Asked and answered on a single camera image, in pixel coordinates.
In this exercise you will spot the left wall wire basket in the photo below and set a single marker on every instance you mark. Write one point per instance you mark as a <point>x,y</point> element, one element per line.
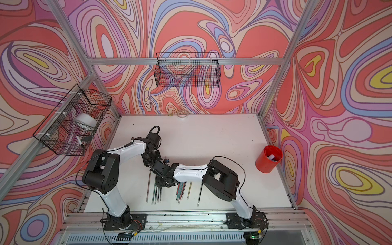
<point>74,124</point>

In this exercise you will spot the red plastic cup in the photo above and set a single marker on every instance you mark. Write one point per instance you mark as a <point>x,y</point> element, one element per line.
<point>268,159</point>

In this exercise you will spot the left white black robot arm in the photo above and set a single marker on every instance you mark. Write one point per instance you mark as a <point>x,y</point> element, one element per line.
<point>102,172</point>

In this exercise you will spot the bundle of coloured pencils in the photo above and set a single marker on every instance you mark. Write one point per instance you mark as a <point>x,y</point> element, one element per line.
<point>180,191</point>

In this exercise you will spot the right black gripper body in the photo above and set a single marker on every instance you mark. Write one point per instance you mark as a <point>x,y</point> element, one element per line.
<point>160,181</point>

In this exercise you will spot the black pencil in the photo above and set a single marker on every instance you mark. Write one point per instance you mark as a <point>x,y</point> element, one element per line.
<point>200,194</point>

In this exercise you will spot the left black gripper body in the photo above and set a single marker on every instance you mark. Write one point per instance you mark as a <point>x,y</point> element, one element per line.
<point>150,160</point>

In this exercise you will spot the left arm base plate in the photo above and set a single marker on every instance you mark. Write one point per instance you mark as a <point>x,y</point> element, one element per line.
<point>129,222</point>

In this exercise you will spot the wall wire basket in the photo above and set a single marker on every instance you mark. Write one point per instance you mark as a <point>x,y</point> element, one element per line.
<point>74,124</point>
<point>188,69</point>

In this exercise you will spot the white tape roll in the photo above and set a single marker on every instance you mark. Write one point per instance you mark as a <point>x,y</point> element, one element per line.
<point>85,121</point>

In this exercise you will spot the back wall wire basket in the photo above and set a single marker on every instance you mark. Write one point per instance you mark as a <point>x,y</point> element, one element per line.
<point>188,69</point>

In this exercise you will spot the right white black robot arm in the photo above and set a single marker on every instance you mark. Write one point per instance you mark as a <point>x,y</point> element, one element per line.
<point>220,180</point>

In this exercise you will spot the green pencil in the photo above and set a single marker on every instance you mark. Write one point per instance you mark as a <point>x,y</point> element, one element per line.
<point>153,194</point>

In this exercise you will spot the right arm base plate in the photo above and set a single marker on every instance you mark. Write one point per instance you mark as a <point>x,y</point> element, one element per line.
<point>257,221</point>

